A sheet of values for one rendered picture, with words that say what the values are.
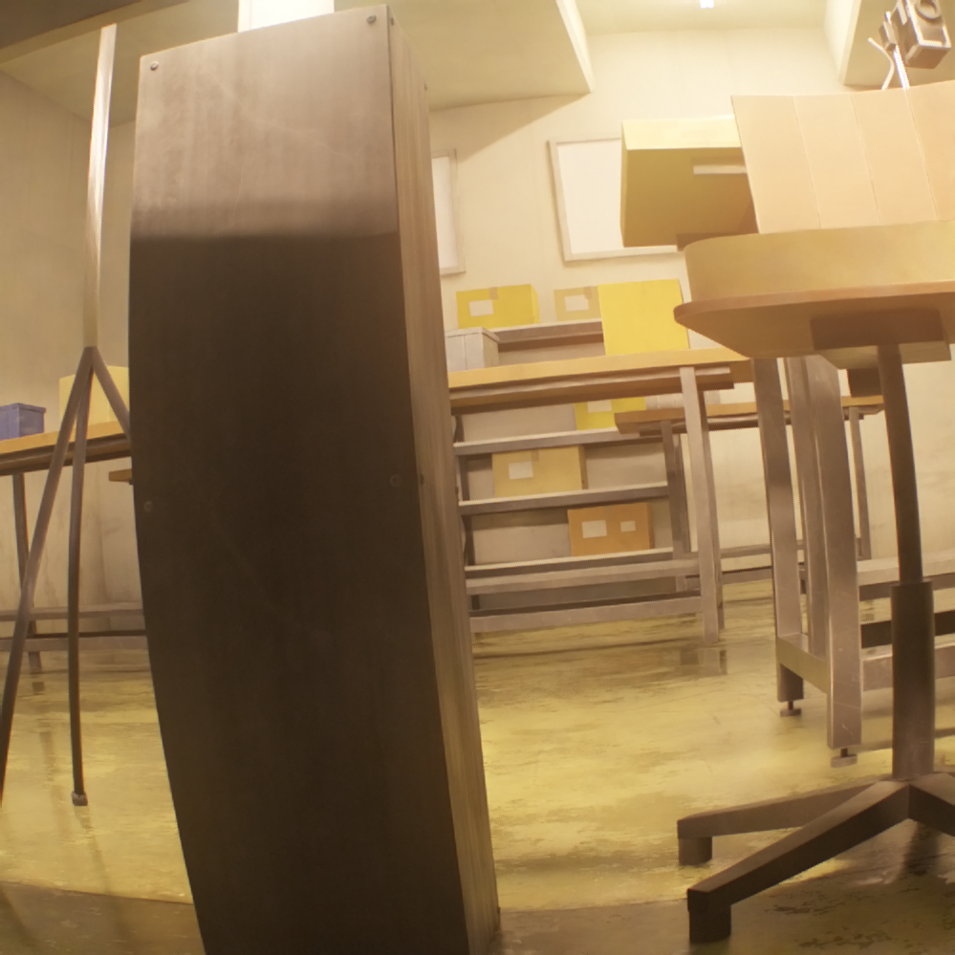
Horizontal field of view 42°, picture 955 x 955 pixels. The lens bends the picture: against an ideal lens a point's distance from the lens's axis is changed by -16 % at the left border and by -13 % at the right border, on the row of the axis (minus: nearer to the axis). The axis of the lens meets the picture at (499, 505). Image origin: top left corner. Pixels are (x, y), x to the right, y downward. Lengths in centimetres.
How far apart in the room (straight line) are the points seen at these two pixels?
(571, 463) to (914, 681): 789
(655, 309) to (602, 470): 471
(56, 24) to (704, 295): 65
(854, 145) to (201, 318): 87
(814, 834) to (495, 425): 862
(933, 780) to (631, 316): 385
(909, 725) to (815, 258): 47
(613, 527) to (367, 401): 806
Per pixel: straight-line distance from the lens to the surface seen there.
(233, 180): 114
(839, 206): 163
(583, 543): 913
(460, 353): 501
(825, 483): 195
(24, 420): 566
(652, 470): 963
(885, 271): 118
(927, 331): 126
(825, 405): 196
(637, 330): 501
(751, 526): 961
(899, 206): 163
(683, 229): 258
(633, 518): 909
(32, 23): 107
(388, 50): 114
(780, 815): 142
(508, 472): 920
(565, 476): 914
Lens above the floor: 37
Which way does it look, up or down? 2 degrees up
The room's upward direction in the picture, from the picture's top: 5 degrees counter-clockwise
